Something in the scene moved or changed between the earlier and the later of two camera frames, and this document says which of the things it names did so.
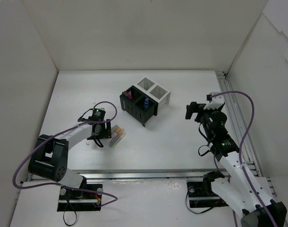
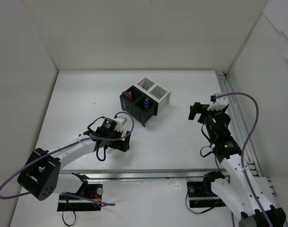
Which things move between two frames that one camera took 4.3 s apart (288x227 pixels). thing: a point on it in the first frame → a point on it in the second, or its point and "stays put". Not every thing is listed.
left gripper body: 106,132 → 122,144
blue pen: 126,95 stays put
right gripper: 196,111 stays put
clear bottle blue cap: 146,103 stays put
